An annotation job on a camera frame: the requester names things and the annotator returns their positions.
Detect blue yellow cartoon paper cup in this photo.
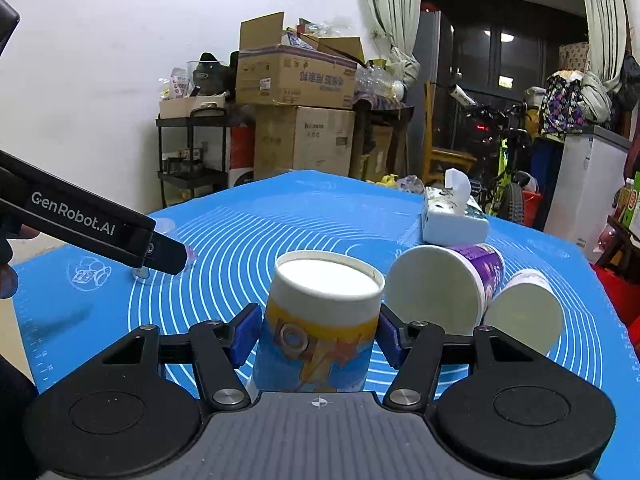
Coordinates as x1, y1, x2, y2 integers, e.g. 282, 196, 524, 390
252, 250, 385, 393

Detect white paper cup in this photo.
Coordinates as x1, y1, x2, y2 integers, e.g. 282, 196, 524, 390
483, 269, 564, 354

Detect clear plastic cup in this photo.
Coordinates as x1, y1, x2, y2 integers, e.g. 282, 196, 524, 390
132, 218, 198, 281

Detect purple paper cup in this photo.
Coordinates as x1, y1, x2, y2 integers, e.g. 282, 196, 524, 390
384, 244, 504, 335

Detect person's left hand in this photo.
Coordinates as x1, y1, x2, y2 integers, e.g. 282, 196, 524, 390
0, 226, 39, 299

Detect blue silicone baking mat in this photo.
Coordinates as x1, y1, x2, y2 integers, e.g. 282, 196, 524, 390
14, 171, 639, 410

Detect red gift bag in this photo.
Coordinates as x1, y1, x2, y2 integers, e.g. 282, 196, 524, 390
591, 264, 640, 326

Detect black metal shelf rack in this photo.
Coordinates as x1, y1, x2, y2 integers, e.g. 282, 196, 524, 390
155, 107, 230, 208

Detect dark wooden side table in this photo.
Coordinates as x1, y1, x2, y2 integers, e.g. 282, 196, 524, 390
597, 216, 639, 274

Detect white tissue box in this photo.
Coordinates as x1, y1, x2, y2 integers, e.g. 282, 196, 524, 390
421, 168, 489, 247

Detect red bucket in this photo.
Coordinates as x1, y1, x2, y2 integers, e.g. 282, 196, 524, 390
522, 190, 544, 228

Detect green white product box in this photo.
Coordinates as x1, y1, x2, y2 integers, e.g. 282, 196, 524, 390
622, 171, 640, 229

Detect lower cardboard box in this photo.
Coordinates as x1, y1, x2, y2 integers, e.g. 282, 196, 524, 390
254, 105, 355, 180

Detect white chest freezer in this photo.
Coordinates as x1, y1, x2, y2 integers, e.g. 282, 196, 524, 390
544, 125, 631, 262

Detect wooden chair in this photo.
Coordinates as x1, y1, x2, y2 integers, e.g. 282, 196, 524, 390
422, 80, 477, 184

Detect top open cardboard box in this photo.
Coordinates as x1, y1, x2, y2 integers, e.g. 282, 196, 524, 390
235, 12, 358, 110

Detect green black bicycle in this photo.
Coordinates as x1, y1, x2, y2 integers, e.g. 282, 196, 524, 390
448, 84, 533, 226

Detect purple patterned bag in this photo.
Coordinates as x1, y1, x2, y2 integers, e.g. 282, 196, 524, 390
539, 70, 586, 134

